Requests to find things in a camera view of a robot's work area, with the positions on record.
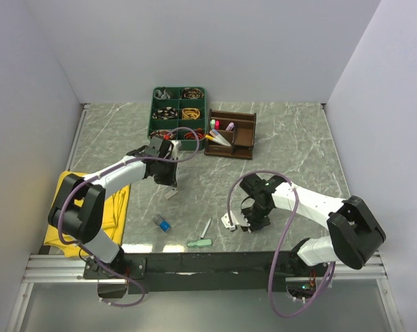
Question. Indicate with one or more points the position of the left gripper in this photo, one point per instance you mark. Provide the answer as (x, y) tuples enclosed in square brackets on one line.
[(171, 180)]

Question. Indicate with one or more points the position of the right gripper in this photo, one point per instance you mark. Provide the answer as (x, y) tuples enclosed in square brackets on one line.
[(252, 225)]

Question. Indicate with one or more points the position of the white marker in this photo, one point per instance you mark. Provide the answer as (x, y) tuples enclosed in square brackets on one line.
[(205, 229)]

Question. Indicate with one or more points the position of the yellow capped white pen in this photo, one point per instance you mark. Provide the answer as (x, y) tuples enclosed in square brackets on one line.
[(217, 140)]

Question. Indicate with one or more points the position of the blue capped white pen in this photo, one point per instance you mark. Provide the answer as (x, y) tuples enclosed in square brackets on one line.
[(215, 133)]

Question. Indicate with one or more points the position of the lilac pastel highlighter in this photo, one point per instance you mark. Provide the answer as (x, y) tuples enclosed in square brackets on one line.
[(230, 126)]

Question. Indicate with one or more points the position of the brown wooden desk organizer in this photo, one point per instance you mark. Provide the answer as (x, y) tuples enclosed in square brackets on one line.
[(241, 137)]

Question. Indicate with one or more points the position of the orange capped white pen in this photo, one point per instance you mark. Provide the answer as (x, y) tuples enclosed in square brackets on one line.
[(216, 137)]

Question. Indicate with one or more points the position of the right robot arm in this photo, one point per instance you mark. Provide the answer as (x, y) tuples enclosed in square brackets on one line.
[(354, 234)]

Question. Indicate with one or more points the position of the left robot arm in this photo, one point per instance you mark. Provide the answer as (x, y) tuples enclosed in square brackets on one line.
[(78, 207)]

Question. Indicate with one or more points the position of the small grey eraser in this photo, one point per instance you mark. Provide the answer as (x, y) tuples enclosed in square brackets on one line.
[(170, 194)]

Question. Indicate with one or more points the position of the blue capped glue stick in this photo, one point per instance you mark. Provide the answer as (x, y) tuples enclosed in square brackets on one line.
[(160, 221)]

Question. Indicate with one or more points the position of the short mint green highlighter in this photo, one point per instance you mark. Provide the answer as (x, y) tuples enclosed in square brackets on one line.
[(200, 243)]

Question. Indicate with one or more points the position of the green compartment tray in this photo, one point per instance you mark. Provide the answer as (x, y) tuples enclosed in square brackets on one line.
[(180, 112)]

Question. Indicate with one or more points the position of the black base bar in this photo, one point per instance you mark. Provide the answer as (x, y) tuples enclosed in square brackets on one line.
[(208, 271)]

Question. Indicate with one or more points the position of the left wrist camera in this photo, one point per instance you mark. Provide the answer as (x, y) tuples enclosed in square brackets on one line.
[(174, 148)]

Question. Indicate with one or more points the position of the aluminium rail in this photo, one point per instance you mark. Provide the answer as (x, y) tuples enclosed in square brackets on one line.
[(57, 269)]

